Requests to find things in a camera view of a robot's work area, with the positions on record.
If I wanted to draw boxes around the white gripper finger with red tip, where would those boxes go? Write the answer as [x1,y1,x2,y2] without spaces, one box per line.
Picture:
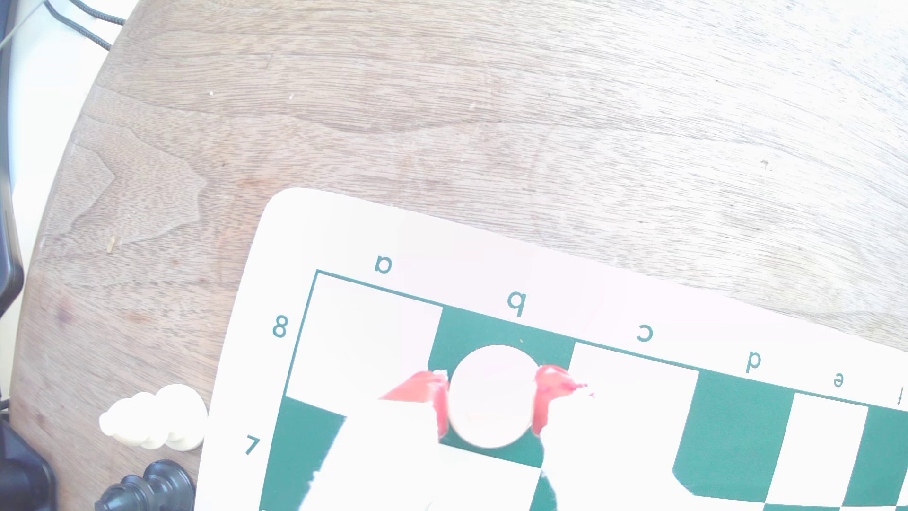
[301,369,544,511]
[532,365,766,511]

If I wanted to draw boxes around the white bishop chess piece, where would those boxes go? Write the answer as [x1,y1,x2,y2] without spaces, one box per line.
[447,345,536,450]

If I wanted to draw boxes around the green and white chess mat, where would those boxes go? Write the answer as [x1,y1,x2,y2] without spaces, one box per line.
[195,186,908,511]

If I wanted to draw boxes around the black chess piece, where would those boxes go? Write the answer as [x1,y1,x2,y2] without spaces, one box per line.
[94,459,197,511]

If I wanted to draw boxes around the dark object beside table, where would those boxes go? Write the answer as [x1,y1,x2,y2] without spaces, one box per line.
[0,417,56,511]

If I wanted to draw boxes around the thin black cable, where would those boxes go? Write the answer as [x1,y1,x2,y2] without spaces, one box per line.
[69,0,127,26]
[44,0,113,52]

